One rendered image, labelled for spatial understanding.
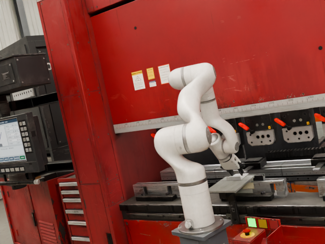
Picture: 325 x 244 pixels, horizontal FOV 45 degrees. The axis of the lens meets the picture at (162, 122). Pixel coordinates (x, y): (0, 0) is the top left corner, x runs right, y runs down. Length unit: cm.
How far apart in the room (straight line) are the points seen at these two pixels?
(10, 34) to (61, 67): 654
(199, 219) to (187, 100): 49
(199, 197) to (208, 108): 58
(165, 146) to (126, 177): 126
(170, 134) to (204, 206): 31
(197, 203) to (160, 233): 104
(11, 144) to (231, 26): 148
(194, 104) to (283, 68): 62
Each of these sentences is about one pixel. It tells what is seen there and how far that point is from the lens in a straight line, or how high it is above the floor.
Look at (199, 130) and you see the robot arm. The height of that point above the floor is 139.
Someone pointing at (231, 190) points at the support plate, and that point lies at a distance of 208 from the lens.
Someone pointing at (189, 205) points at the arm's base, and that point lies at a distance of 160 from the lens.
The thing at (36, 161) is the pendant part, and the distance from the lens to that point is 245.
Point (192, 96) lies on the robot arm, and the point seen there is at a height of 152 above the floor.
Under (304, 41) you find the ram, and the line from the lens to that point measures 208.
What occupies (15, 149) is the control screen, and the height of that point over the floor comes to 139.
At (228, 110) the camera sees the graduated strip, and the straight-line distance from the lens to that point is 224.
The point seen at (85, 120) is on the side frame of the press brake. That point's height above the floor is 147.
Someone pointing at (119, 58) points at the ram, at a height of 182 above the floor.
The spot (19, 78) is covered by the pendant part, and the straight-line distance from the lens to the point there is 248.
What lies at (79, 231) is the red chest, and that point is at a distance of 354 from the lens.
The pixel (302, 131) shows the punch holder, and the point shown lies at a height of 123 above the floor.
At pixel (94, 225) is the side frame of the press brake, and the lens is 281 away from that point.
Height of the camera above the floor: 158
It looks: 5 degrees down
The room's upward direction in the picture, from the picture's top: 11 degrees counter-clockwise
